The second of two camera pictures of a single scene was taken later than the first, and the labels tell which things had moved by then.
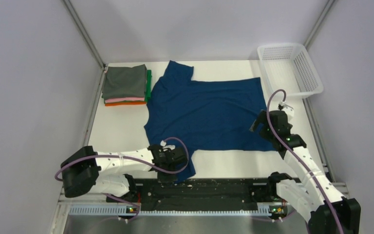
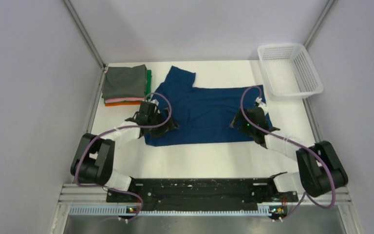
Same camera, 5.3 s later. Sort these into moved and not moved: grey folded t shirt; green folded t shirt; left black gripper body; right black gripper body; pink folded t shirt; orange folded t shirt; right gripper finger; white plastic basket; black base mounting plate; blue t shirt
Moved: blue t shirt; right gripper finger; right black gripper body; left black gripper body
Not moved: green folded t shirt; grey folded t shirt; black base mounting plate; orange folded t shirt; white plastic basket; pink folded t shirt
